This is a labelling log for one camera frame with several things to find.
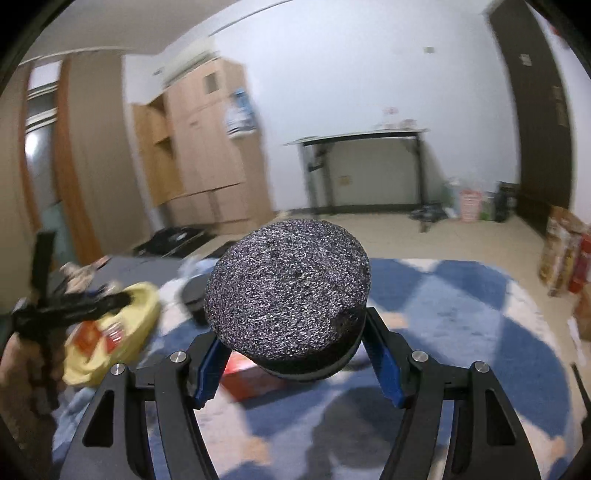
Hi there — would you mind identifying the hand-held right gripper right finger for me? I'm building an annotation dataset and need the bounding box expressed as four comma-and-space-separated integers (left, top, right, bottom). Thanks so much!
362, 307, 543, 480

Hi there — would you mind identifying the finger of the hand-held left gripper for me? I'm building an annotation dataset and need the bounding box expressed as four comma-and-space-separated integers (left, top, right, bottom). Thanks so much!
59, 289, 133, 325

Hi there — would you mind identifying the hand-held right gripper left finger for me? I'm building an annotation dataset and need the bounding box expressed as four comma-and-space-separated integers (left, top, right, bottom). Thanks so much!
65, 332, 232, 480

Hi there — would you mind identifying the red cigarette carton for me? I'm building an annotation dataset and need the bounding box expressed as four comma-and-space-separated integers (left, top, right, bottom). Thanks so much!
221, 352, 279, 402

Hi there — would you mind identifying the yellow plastic basin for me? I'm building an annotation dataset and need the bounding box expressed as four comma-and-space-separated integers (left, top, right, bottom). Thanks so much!
62, 282, 161, 387

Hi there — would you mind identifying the dark grey foam cylinder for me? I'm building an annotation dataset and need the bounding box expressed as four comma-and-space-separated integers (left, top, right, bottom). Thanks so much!
204, 220, 371, 383

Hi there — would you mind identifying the person's left hand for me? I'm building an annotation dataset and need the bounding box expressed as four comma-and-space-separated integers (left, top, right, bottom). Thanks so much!
0, 330, 64, 416

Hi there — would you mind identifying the grey bedsheet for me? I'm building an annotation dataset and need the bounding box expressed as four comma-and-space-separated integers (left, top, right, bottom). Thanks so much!
46, 253, 241, 298

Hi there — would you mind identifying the black round object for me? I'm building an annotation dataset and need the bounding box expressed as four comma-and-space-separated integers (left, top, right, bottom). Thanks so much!
181, 274, 219, 325

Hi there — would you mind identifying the blue white plush blanket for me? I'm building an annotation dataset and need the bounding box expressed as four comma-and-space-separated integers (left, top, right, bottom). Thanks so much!
50, 257, 583, 480

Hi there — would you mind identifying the orange curtain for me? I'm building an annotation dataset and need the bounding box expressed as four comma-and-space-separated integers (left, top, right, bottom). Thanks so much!
54, 59, 103, 266

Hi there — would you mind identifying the black suitcase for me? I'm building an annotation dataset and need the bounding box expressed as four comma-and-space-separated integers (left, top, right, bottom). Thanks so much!
133, 225, 214, 258

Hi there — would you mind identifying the glass balcony door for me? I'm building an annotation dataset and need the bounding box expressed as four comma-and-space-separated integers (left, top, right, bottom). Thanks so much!
22, 61, 75, 280

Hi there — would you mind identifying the beige curtain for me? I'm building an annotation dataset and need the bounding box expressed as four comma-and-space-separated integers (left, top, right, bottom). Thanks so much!
69, 52, 154, 260

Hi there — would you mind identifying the red white bag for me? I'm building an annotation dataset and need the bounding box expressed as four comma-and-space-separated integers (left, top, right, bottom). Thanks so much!
459, 188, 484, 223

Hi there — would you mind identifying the wooden wardrobe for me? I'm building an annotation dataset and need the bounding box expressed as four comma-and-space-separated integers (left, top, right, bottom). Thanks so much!
131, 56, 274, 237

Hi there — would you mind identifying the row of snack packets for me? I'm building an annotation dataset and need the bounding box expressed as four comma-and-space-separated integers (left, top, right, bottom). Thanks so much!
539, 204, 591, 298

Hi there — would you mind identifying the black desk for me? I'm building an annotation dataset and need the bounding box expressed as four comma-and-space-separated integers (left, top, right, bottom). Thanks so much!
283, 128, 431, 216

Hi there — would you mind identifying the blue white hanging bag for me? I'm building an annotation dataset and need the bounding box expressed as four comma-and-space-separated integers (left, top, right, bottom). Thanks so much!
225, 87, 258, 138

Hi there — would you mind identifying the white air conditioner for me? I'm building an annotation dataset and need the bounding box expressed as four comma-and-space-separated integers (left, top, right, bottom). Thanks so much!
152, 38, 223, 89

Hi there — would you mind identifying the dark brown door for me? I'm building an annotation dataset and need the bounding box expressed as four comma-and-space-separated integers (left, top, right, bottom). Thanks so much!
488, 0, 574, 237

